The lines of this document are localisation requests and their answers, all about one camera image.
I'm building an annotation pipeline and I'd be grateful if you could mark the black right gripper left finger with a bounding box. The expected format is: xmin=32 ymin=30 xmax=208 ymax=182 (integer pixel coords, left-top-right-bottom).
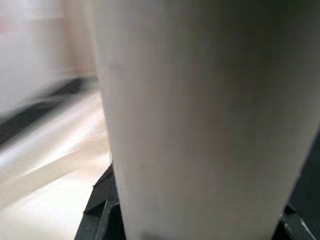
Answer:
xmin=74 ymin=164 xmax=127 ymax=240

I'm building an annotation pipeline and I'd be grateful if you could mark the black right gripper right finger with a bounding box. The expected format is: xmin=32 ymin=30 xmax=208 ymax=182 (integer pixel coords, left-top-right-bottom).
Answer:
xmin=273 ymin=202 xmax=317 ymax=240

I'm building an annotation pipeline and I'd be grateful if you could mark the white plastic table leg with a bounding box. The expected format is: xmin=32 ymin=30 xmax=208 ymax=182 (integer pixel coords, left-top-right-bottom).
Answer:
xmin=94 ymin=0 xmax=320 ymax=240

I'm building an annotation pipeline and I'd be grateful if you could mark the white plastic children table top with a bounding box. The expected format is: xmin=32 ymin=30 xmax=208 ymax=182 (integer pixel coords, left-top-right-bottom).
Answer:
xmin=0 ymin=89 xmax=118 ymax=240

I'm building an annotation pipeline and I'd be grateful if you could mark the black tablecloth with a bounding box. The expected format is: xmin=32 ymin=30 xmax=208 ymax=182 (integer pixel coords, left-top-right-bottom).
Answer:
xmin=0 ymin=74 xmax=320 ymax=226

